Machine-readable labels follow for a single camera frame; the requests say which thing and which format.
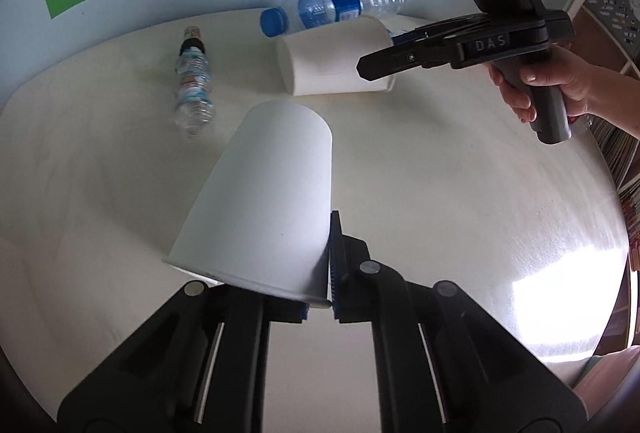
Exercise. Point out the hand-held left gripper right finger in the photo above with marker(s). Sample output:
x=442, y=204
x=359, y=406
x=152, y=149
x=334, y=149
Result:
x=334, y=273

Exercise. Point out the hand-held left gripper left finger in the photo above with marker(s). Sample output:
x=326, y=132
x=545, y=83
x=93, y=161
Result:
x=240, y=343

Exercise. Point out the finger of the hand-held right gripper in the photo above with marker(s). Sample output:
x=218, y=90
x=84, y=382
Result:
x=400, y=60
x=440, y=28

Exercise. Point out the white paper cup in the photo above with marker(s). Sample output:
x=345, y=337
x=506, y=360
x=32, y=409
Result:
x=260, y=193
x=330, y=55

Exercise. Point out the person's right forearm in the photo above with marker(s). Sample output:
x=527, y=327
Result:
x=617, y=98

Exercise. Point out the person's right hand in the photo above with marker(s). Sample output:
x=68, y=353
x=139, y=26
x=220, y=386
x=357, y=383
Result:
x=575, y=78

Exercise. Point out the blue label plastic bottle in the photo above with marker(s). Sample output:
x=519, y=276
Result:
x=325, y=5

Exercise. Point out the small crushed plastic bottle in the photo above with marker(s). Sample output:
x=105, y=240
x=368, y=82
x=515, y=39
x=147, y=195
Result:
x=192, y=83

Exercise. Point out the stack of books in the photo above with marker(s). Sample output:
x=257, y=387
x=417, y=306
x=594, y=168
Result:
x=622, y=163

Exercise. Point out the person's light clothing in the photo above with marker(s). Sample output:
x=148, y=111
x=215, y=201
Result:
x=610, y=378

